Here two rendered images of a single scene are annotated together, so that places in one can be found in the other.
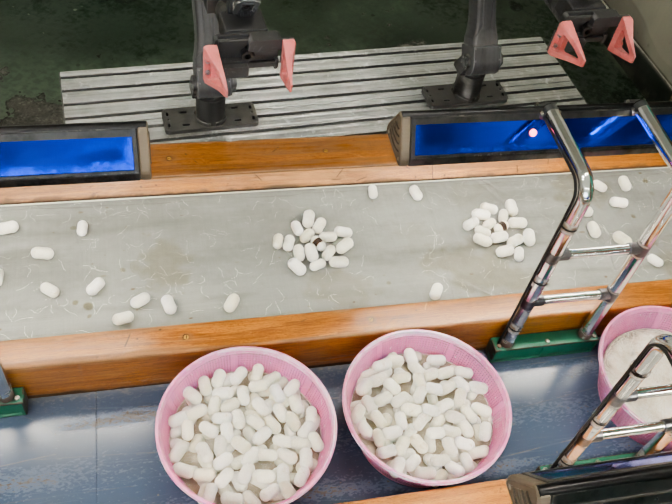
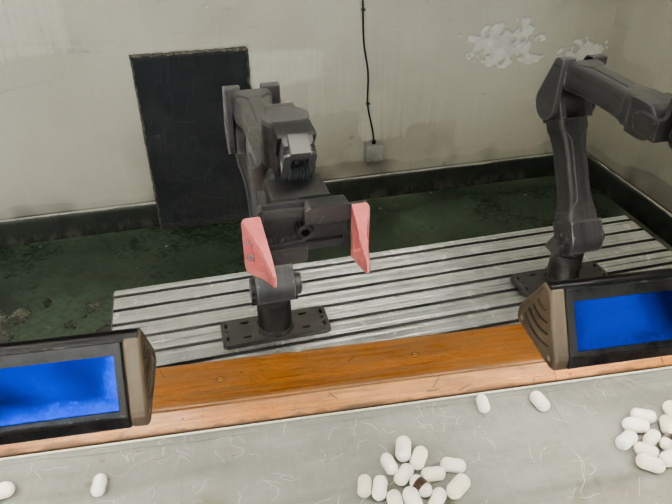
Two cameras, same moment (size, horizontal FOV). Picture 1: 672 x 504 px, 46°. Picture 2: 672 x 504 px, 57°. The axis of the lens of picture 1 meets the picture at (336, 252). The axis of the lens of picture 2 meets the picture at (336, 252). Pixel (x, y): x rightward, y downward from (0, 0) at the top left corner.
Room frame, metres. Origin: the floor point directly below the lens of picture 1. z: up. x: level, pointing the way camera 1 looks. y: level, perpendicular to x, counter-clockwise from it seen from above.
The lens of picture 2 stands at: (0.42, 0.06, 1.44)
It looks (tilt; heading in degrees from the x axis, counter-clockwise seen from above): 34 degrees down; 10
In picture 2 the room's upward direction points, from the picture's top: straight up
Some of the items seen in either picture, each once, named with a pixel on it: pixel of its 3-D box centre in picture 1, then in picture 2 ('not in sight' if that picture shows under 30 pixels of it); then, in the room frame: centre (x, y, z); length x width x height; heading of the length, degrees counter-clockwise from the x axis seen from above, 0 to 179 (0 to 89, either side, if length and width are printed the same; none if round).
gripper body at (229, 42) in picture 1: (243, 41); (298, 215); (1.02, 0.21, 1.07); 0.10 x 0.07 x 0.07; 115
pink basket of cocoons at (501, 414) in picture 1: (421, 415); not in sight; (0.64, -0.18, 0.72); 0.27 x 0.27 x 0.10
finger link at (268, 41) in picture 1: (275, 69); (343, 245); (0.97, 0.15, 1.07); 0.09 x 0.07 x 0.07; 25
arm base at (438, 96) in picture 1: (468, 82); (564, 265); (1.52, -0.22, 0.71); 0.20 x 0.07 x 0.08; 115
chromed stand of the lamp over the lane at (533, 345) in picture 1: (565, 237); not in sight; (0.91, -0.37, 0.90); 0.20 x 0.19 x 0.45; 110
